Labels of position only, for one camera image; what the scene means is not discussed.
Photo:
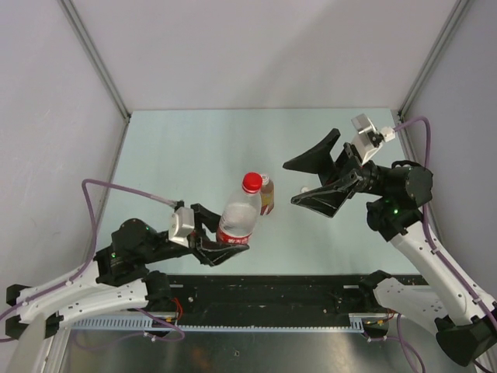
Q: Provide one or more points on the clear red-label water bottle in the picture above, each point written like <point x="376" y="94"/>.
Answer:
<point x="239" y="217"/>

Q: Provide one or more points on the aluminium corner post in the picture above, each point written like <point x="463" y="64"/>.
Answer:
<point x="437" y="50"/>
<point x="89" y="47"/>

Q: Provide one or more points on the amber tea bottle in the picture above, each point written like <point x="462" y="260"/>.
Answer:
<point x="267" y="198"/>

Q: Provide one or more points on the red bottle cap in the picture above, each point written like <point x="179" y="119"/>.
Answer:
<point x="252" y="183"/>

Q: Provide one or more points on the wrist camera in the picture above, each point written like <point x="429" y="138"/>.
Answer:
<point x="368" y="139"/>
<point x="181" y="226"/>

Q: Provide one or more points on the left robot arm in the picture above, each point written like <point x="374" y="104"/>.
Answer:
<point x="117" y="277"/>

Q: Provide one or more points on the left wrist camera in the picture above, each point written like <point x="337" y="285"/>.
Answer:
<point x="181" y="226"/>

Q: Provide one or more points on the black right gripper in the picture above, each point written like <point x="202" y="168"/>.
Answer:
<point x="347" y="178"/>

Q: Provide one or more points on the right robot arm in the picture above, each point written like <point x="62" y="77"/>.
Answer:
<point x="460" y="315"/>

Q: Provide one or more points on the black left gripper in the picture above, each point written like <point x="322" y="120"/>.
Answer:
<point x="210" y="252"/>

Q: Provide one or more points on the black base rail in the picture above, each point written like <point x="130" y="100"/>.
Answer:
<point x="271" y="301"/>

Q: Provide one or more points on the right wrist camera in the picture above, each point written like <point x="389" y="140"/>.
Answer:
<point x="368" y="139"/>

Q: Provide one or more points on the left aluminium corner post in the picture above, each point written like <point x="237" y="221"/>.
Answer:
<point x="89" y="47"/>

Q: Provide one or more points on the right aluminium corner post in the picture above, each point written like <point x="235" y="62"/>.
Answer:
<point x="437" y="50"/>

